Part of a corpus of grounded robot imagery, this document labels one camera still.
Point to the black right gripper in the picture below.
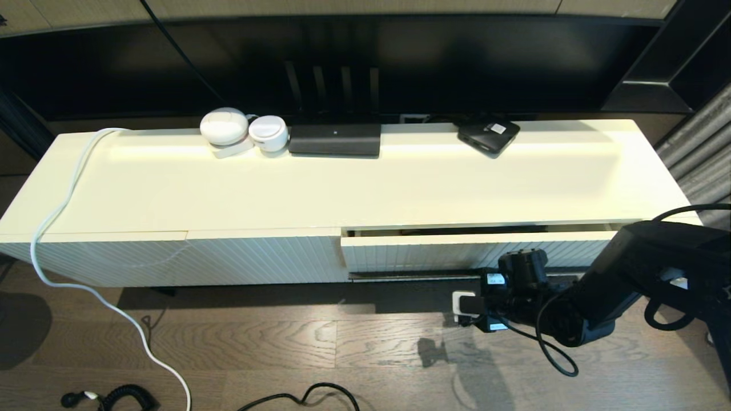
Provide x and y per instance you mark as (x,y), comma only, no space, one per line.
(519,305)

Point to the white fluted drawer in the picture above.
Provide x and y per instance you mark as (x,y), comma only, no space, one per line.
(428,251)

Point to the white TV cabinet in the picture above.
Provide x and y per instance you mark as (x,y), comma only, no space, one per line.
(228,189)

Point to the black box with white label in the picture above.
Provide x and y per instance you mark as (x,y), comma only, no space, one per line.
(484,137)

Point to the black router with antennas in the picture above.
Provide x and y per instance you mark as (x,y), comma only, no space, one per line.
(334,140)

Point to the black television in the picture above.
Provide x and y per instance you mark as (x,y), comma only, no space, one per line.
(400,68)

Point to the grey curtain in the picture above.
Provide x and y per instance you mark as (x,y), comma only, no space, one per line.
(702,142)

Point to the small white round device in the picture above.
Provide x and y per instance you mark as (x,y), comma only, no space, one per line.
(268,134)

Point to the white flat device base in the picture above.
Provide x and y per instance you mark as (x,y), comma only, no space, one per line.
(231,152)

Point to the black shelf unit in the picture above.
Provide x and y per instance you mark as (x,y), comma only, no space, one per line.
(685,57)
(23,125)

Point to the large white dome device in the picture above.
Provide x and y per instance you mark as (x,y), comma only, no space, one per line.
(224,127)

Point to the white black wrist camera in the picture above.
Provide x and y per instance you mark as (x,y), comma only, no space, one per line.
(465,305)

